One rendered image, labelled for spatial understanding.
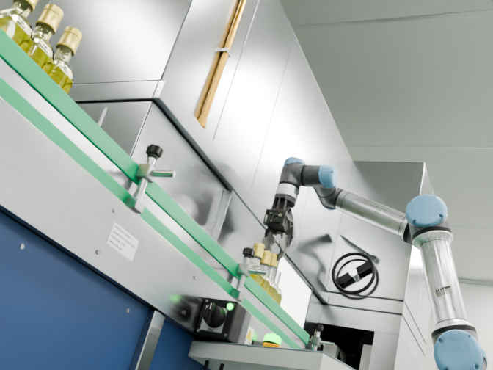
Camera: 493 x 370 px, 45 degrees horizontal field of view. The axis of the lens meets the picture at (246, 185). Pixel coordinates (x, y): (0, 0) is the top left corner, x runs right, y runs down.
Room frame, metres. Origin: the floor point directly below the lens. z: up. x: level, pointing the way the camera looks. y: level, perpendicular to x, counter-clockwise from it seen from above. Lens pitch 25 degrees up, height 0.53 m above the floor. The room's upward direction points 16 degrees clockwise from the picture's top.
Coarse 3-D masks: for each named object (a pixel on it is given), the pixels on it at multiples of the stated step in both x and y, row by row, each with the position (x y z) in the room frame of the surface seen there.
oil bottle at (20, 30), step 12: (12, 0) 0.83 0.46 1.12; (24, 0) 0.82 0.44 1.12; (36, 0) 0.83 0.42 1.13; (0, 12) 0.81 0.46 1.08; (12, 12) 0.80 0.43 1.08; (24, 12) 0.83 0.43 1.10; (0, 24) 0.80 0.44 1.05; (12, 24) 0.80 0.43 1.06; (24, 24) 0.82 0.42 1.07; (12, 36) 0.81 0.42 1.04; (24, 36) 0.83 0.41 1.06; (24, 48) 0.84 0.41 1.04
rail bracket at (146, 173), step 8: (152, 144) 0.98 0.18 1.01; (152, 152) 0.98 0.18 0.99; (160, 152) 0.99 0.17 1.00; (152, 160) 0.98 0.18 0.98; (144, 168) 0.98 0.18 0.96; (152, 168) 0.98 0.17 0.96; (136, 176) 0.99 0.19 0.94; (144, 176) 0.98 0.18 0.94; (152, 176) 0.98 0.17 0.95; (160, 176) 0.97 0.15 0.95; (168, 176) 0.96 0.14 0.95; (144, 184) 0.98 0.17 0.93; (136, 192) 0.98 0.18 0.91; (144, 192) 0.99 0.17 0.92; (128, 200) 0.98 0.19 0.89; (136, 200) 0.97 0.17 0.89; (136, 208) 0.98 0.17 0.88
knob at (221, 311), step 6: (210, 306) 1.21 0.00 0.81; (216, 306) 1.22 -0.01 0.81; (204, 312) 1.23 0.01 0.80; (210, 312) 1.21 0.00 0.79; (216, 312) 1.21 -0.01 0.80; (222, 312) 1.22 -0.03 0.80; (204, 318) 1.23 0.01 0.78; (210, 318) 1.21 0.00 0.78; (216, 318) 1.21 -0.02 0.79; (222, 318) 1.22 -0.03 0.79; (210, 324) 1.22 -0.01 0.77; (216, 324) 1.22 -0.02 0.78
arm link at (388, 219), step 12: (336, 192) 1.85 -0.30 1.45; (348, 192) 1.84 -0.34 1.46; (324, 204) 1.91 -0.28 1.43; (336, 204) 1.86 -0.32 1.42; (348, 204) 1.83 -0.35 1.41; (360, 204) 1.81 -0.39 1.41; (372, 204) 1.79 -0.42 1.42; (360, 216) 1.83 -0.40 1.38; (372, 216) 1.79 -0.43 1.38; (384, 216) 1.77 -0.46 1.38; (396, 216) 1.75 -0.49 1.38; (384, 228) 1.80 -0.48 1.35; (396, 228) 1.76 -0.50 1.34; (408, 228) 1.72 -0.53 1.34; (408, 240) 1.75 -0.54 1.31
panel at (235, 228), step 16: (224, 192) 1.79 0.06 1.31; (224, 208) 1.78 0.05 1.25; (240, 208) 1.85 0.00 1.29; (224, 224) 1.79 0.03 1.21; (240, 224) 1.87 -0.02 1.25; (256, 224) 1.97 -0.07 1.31; (224, 240) 1.81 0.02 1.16; (240, 240) 1.90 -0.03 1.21; (256, 240) 2.00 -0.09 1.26; (240, 256) 1.92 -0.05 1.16; (304, 320) 2.54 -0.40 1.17
